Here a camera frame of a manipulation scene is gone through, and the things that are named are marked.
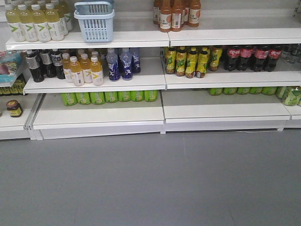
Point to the light blue plastic basket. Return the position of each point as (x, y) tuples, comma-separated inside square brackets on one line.
[(95, 18)]

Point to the blue sports drink bottle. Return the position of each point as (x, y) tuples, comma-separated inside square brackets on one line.
[(112, 60), (136, 65), (126, 59)]

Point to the yellow label tea bottle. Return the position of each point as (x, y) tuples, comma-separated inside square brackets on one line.
[(192, 58), (170, 57), (215, 55), (202, 63), (181, 57)]

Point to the yellow juice bottle white cap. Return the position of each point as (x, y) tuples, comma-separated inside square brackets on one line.
[(66, 67), (97, 71), (76, 71), (85, 65)]

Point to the green can multipack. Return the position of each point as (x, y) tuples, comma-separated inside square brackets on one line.
[(99, 98)]

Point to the orange juice bottle front left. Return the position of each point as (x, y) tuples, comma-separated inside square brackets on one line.
[(165, 16)]

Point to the orange juice bottle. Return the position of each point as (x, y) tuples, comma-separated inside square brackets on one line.
[(165, 16), (176, 16), (194, 13)]

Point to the cola bottle red label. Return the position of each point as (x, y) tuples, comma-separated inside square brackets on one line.
[(260, 54), (245, 53), (232, 55), (272, 58)]

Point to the orange juice bottle front right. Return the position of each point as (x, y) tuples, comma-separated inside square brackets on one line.
[(176, 16)]

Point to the dark tea bottle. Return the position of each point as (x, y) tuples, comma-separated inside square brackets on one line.
[(48, 63), (57, 61), (33, 63)]

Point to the pale green tea bottle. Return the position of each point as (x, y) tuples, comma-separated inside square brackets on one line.
[(40, 23), (27, 23), (12, 16), (54, 23)]

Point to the brown sauce jar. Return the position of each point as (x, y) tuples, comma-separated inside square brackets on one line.
[(14, 108)]

